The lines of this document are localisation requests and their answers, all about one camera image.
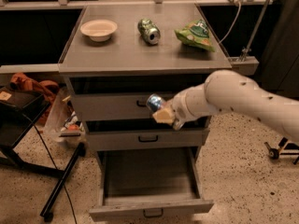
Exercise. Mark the orange cloth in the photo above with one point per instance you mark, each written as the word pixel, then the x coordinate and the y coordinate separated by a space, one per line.
pixel 48 88

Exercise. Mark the top grey drawer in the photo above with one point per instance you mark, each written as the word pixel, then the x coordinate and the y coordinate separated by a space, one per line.
pixel 125 97

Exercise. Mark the green chip bag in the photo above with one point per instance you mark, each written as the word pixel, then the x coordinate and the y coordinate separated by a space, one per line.
pixel 195 34

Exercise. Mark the black wheeled tripod base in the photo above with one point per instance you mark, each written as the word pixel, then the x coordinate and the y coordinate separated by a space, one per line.
pixel 285 147

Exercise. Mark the grey drawer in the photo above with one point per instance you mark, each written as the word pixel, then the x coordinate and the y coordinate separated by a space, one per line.
pixel 123 134
pixel 125 97
pixel 149 183

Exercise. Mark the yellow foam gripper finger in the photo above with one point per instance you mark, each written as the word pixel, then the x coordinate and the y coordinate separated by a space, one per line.
pixel 164 115

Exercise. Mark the metal pole stand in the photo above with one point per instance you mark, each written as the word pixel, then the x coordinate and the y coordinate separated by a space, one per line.
pixel 245 64

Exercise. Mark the middle grey drawer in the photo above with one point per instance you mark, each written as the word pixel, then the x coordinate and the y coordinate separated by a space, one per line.
pixel 123 134

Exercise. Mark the clear plastic bag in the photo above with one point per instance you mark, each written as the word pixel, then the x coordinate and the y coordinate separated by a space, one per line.
pixel 62 125

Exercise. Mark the green soda can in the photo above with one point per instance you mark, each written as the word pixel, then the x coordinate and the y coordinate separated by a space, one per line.
pixel 149 31

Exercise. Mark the white paper bowl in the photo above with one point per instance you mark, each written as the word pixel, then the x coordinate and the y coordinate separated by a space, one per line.
pixel 99 30

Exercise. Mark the bottom grey drawer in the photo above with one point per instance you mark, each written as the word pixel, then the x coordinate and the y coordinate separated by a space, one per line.
pixel 149 183

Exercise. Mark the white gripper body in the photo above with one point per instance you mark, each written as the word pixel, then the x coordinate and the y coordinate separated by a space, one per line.
pixel 179 108

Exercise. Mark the grey drawer cabinet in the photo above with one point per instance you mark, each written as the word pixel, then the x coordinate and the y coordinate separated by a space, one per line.
pixel 127 54

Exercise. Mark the blue silver redbull can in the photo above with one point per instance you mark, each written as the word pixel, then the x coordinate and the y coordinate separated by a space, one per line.
pixel 155 102

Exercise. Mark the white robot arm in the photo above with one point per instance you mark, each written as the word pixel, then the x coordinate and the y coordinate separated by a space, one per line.
pixel 227 91

